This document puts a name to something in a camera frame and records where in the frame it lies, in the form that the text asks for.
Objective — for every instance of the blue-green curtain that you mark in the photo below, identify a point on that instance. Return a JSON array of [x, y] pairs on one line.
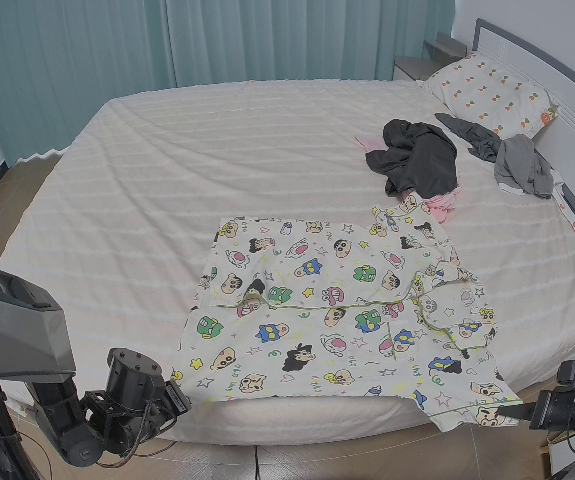
[[217, 28]]

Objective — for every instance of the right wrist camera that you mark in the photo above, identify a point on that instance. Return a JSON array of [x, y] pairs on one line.
[[572, 373]]

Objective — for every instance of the dark grey garment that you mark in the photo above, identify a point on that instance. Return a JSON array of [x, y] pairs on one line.
[[472, 135]]

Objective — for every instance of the bed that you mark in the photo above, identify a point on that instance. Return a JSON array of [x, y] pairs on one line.
[[217, 168]]

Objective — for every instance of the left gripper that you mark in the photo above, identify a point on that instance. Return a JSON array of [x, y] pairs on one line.
[[170, 403]]

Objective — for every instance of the pink garment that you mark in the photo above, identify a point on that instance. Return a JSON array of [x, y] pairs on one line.
[[442, 208]]

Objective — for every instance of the grey bedside table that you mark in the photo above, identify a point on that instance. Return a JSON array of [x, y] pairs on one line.
[[417, 65]]

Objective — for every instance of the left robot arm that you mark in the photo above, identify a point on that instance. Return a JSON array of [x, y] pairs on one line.
[[17, 338]]

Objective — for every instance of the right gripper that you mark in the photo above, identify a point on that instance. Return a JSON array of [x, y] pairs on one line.
[[555, 410]]

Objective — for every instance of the white printed pyjama top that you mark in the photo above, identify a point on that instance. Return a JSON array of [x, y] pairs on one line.
[[317, 318]]

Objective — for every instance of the white printed pillow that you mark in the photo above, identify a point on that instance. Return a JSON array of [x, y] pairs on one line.
[[492, 93]]

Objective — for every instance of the black garment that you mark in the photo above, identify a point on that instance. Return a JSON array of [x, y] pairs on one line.
[[422, 163]]

